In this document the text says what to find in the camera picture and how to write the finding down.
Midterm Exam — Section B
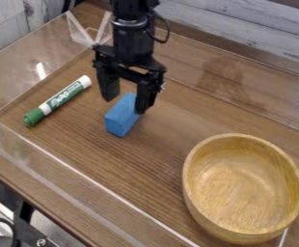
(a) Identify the black metal table leg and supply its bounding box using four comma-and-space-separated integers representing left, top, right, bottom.
19, 201, 35, 224

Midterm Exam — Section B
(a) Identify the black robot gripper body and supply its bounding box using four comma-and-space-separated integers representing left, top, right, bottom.
94, 18, 167, 84

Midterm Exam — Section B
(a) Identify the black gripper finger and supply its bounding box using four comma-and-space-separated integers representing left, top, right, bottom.
95, 61, 121, 102
135, 72, 163, 115

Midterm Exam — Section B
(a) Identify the blue rectangular block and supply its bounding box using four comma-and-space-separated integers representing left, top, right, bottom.
104, 93, 139, 137

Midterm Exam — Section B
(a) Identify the green Expo marker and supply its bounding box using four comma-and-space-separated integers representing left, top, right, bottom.
23, 75, 92, 126

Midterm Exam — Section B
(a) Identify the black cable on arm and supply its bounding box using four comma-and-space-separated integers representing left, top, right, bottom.
146, 11, 171, 44

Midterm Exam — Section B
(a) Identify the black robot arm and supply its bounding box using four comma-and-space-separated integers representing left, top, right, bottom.
94, 0, 169, 115

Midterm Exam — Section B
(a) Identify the brown wooden bowl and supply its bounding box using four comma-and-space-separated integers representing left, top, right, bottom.
182, 133, 299, 245

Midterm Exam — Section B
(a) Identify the black cable under table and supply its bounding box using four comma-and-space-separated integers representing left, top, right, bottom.
0, 216, 19, 247

